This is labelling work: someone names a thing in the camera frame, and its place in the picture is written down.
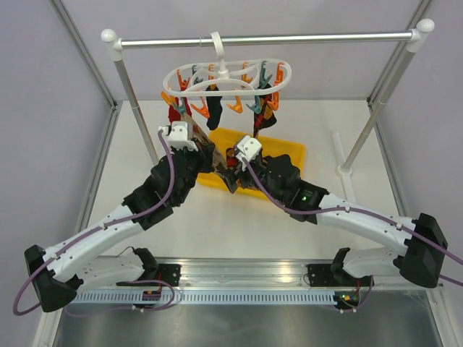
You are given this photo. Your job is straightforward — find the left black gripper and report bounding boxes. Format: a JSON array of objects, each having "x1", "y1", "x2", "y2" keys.
[{"x1": 171, "y1": 137, "x2": 216, "y2": 205}]

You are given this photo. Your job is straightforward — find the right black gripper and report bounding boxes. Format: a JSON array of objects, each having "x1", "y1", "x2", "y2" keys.
[{"x1": 216, "y1": 155, "x2": 286, "y2": 204}]

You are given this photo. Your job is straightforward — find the dark argyle sock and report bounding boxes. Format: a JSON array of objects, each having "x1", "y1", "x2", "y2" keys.
[
  {"x1": 226, "y1": 147, "x2": 239, "y2": 168},
  {"x1": 253, "y1": 101, "x2": 277, "y2": 138}
]

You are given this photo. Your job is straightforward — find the beige argyle sock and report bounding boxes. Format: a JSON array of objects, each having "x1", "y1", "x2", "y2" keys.
[{"x1": 181, "y1": 112, "x2": 227, "y2": 176}]

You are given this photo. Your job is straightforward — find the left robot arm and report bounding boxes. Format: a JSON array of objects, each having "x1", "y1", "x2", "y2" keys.
[{"x1": 25, "y1": 141, "x2": 216, "y2": 312}]

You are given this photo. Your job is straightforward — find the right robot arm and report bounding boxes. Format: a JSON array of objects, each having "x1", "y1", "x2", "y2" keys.
[{"x1": 224, "y1": 155, "x2": 448, "y2": 288}]

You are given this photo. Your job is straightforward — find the yellow plastic tray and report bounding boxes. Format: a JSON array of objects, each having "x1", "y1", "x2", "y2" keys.
[{"x1": 197, "y1": 128, "x2": 305, "y2": 191}]

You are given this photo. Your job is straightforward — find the small navy sock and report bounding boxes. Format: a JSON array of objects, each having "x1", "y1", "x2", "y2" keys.
[{"x1": 206, "y1": 95, "x2": 223, "y2": 131}]

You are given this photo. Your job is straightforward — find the red sock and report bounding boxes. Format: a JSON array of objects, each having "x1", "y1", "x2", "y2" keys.
[{"x1": 168, "y1": 95, "x2": 192, "y2": 123}]

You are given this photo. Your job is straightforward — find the hanging dark argyle sock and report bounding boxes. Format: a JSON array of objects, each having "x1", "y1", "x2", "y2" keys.
[{"x1": 253, "y1": 101, "x2": 277, "y2": 138}]

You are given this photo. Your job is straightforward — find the black sock at rear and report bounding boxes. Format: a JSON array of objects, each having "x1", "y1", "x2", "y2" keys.
[{"x1": 258, "y1": 80, "x2": 271, "y2": 90}]

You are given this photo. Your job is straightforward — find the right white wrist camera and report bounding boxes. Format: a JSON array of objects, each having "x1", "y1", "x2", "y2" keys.
[{"x1": 234, "y1": 135, "x2": 262, "y2": 171}]

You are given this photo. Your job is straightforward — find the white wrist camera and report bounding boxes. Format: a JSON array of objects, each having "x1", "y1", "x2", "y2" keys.
[
  {"x1": 234, "y1": 135, "x2": 262, "y2": 171},
  {"x1": 158, "y1": 121, "x2": 198, "y2": 151}
]

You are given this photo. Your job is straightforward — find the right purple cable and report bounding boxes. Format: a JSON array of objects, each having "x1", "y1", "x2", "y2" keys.
[{"x1": 245, "y1": 157, "x2": 463, "y2": 294}]

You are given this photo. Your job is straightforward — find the purple cable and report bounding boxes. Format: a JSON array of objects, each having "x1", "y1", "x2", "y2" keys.
[
  {"x1": 245, "y1": 157, "x2": 463, "y2": 294},
  {"x1": 13, "y1": 128, "x2": 178, "y2": 316}
]

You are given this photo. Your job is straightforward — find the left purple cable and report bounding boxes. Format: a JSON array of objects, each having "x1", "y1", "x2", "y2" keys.
[{"x1": 13, "y1": 128, "x2": 178, "y2": 316}]

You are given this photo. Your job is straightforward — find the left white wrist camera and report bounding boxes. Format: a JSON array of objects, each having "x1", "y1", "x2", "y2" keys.
[{"x1": 158, "y1": 121, "x2": 198, "y2": 151}]

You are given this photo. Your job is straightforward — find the white sock hanger frame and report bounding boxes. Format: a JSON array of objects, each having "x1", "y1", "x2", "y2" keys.
[{"x1": 163, "y1": 32, "x2": 292, "y2": 98}]

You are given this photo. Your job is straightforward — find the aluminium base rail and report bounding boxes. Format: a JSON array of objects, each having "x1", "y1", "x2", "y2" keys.
[{"x1": 50, "y1": 255, "x2": 444, "y2": 290}]

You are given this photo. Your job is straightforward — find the white slotted cable duct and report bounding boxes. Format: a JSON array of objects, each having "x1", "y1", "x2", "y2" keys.
[{"x1": 72, "y1": 289, "x2": 337, "y2": 306}]

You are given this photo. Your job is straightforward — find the silver clothes rail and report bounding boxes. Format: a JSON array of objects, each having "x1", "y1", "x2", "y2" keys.
[{"x1": 101, "y1": 19, "x2": 435, "y2": 176}]

